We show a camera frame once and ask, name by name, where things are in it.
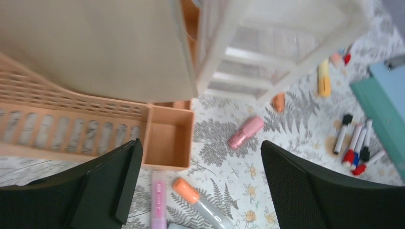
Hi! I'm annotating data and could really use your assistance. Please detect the orange highlighter centre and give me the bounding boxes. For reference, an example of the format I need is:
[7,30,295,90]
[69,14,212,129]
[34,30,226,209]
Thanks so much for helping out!
[272,92,285,113]

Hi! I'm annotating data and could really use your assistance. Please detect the yellow pink highlighter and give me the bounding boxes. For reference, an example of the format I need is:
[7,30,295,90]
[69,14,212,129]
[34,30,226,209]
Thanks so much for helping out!
[330,53,345,68]

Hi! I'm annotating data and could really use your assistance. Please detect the beige file folder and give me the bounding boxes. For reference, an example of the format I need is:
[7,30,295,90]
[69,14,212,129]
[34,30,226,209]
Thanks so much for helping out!
[0,0,198,103]

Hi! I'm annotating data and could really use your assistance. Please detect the floral patterned table mat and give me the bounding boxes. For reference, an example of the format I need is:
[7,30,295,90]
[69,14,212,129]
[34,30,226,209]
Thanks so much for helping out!
[0,0,405,229]

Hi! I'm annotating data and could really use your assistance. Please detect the orange cap grey marker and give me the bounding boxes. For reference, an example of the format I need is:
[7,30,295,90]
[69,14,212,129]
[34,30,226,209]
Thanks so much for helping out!
[172,177,233,229]

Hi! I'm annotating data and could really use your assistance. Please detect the pink highlighter centre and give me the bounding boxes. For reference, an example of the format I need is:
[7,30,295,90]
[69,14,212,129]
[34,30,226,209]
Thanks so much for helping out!
[229,116,264,149]

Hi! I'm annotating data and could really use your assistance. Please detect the orange plastic file organizer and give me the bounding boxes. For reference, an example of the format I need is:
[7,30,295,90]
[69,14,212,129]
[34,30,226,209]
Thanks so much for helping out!
[0,0,201,172]

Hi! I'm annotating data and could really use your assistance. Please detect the pink highlighter lower left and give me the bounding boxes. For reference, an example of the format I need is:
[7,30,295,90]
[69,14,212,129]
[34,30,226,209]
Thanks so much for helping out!
[150,170,167,229]

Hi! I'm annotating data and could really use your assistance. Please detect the yellow orange highlighter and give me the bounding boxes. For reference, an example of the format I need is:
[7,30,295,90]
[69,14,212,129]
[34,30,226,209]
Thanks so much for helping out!
[318,59,331,97]

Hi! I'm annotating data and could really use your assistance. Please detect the blue cap whiteboard marker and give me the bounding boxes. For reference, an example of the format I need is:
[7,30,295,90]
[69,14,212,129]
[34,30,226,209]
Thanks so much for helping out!
[350,127,367,170]

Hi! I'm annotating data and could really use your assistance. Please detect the white plastic drawer unit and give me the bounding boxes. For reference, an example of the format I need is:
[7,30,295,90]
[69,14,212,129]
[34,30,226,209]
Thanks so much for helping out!
[196,0,370,102]

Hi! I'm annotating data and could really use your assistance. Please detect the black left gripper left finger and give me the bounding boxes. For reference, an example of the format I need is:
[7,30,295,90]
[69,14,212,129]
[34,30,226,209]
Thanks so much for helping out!
[0,139,143,229]

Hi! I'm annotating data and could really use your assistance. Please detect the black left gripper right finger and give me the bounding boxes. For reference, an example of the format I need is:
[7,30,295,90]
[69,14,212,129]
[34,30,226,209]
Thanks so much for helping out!
[261,140,405,229]

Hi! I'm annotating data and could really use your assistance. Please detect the light blue clipboard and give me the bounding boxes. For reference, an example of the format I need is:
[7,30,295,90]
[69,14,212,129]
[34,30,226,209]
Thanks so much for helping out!
[369,54,405,119]

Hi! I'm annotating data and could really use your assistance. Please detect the teal file folder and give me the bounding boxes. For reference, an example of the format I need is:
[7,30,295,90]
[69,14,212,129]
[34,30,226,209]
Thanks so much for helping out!
[350,78,405,178]

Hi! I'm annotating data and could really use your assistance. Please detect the black cap whiteboard marker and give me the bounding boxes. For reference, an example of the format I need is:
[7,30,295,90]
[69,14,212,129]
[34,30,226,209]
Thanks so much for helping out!
[333,114,353,155]

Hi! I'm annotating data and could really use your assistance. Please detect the red cap whiteboard marker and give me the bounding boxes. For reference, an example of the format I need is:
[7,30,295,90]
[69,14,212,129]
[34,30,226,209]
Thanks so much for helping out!
[342,124,363,167]

